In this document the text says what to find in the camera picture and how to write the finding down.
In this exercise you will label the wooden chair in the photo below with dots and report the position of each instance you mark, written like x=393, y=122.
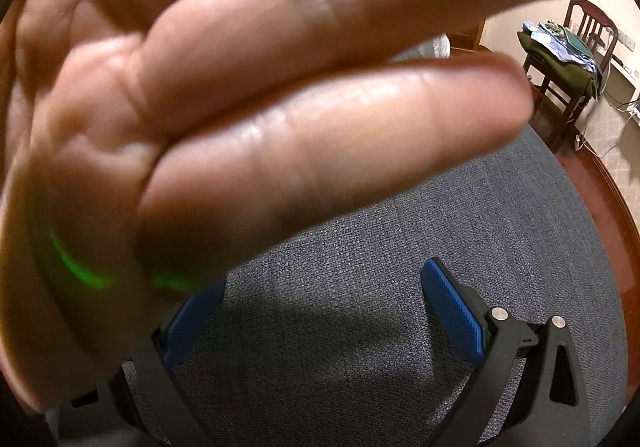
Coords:
x=560, y=112

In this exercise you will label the pile of clothes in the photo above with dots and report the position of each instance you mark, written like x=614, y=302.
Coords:
x=555, y=59

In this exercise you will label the person's left hand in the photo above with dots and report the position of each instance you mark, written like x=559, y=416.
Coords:
x=250, y=102

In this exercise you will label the wall socket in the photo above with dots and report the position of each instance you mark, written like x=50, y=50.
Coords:
x=628, y=43

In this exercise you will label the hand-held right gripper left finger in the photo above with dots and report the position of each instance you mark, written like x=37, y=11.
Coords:
x=192, y=322

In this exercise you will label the dark grey tablecloth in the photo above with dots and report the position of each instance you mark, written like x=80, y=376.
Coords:
x=375, y=252

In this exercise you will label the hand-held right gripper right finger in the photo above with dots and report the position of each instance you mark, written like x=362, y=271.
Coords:
x=452, y=307

